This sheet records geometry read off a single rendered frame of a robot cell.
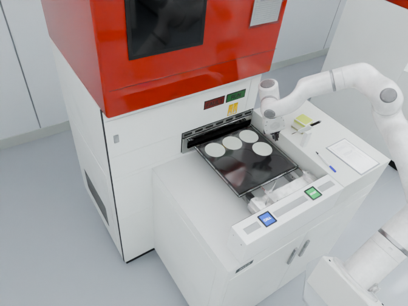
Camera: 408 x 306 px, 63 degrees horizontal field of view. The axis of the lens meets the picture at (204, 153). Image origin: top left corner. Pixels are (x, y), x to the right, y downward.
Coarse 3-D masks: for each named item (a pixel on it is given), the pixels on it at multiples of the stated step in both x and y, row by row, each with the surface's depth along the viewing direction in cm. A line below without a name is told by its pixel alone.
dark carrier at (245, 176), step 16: (224, 160) 159; (240, 160) 160; (256, 160) 161; (272, 160) 162; (288, 160) 163; (224, 176) 152; (240, 176) 152; (256, 176) 153; (272, 176) 154; (240, 192) 145
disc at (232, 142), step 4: (224, 140) 169; (228, 140) 170; (232, 140) 170; (236, 140) 170; (240, 140) 170; (224, 144) 167; (228, 144) 167; (232, 144) 168; (236, 144) 168; (240, 144) 168; (228, 148) 165; (232, 148) 166; (236, 148) 166
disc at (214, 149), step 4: (208, 144) 166; (212, 144) 166; (216, 144) 166; (220, 144) 167; (208, 148) 164; (212, 148) 164; (216, 148) 164; (220, 148) 165; (224, 148) 165; (208, 152) 162; (212, 152) 162; (216, 152) 162; (220, 152) 163; (224, 152) 163; (212, 156) 160; (216, 156) 160
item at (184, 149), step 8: (232, 120) 175; (240, 120) 177; (216, 128) 170; (224, 128) 173; (240, 128) 182; (192, 136) 163; (200, 136) 166; (216, 136) 175; (184, 144) 163; (192, 144) 169; (184, 152) 167
